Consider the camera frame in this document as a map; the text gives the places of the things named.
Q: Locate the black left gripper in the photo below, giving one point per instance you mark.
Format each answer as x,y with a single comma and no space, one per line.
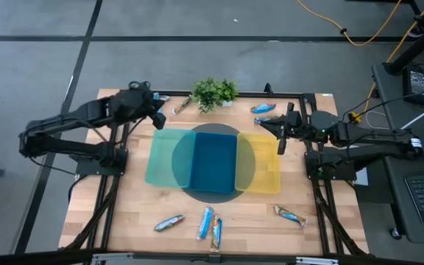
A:
148,113

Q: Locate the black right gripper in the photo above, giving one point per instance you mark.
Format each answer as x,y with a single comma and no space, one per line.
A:
294,127

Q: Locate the blue silver granola bar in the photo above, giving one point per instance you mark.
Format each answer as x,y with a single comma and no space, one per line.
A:
161,98
169,222

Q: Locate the blue orange granola bar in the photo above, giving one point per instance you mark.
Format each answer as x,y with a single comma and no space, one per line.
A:
290,215
260,119
216,232

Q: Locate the red green granola bar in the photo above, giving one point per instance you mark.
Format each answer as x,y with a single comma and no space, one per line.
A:
263,107
205,222
182,105

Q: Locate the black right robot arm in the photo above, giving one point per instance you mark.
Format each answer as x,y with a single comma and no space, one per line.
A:
374,138

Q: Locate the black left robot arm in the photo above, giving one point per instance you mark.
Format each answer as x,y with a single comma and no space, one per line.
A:
72,117

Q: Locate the yellow plastic bin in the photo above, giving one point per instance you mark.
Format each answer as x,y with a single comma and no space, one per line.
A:
267,176

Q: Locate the white sticker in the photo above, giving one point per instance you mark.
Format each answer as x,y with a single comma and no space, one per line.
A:
328,95

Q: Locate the teal plastic bin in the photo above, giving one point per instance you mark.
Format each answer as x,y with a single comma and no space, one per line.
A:
153,176

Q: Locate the green artificial potted plant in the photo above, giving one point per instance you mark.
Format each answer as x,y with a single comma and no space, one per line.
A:
212,94

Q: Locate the blue plastic bin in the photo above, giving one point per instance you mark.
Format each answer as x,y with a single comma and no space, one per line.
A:
197,173

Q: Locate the light grey control box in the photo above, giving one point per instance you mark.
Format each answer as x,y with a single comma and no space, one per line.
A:
361,176

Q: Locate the grey round mat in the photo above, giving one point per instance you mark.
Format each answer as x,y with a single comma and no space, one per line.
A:
197,197

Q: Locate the dark grey wheeled table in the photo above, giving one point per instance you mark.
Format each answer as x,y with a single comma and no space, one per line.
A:
396,191

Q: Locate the black power adapter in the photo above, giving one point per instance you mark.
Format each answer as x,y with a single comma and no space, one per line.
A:
415,82

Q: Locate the black caster wheel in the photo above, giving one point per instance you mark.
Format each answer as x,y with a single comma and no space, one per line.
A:
394,232

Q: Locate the black tripod stand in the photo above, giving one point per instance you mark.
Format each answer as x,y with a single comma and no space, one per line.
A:
418,43

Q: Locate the black crossbar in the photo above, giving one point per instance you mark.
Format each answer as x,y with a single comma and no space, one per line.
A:
31,258

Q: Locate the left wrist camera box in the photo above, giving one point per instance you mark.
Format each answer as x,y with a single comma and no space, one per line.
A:
159,120

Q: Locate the black aluminium table frame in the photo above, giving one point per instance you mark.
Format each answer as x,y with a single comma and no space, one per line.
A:
282,94

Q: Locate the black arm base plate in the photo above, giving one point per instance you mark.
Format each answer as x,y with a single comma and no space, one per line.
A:
311,173
87,169

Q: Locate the silver metal bracket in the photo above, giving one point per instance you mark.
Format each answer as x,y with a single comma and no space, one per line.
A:
112,258
317,261

